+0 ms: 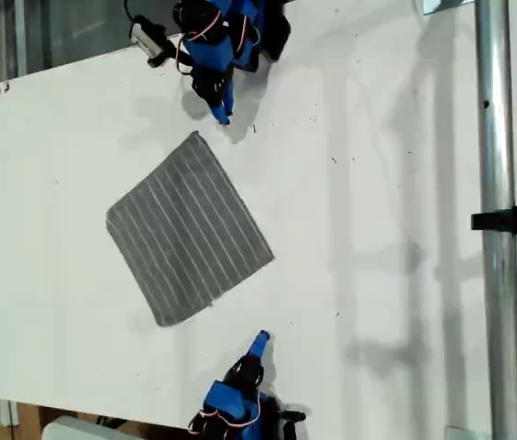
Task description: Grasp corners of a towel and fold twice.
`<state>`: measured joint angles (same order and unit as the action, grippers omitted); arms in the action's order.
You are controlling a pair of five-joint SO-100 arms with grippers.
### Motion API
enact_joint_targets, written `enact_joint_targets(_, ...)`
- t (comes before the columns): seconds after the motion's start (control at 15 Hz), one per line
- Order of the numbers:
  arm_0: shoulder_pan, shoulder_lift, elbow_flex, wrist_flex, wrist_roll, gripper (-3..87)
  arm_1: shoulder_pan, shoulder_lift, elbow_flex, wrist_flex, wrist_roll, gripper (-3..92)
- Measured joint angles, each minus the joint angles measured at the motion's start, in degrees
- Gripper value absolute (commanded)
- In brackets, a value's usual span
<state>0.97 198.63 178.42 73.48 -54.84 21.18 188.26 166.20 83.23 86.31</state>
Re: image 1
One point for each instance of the grey striped towel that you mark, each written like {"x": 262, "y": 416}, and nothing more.
{"x": 185, "y": 229}

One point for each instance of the wooden table leg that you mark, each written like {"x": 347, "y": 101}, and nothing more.
{"x": 28, "y": 421}

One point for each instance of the camera black stalk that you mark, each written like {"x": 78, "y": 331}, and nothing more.
{"x": 160, "y": 55}

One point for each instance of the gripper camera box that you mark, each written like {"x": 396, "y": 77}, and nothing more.
{"x": 290, "y": 414}
{"x": 146, "y": 32}

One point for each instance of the steel post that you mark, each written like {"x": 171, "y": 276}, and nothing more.
{"x": 497, "y": 137}

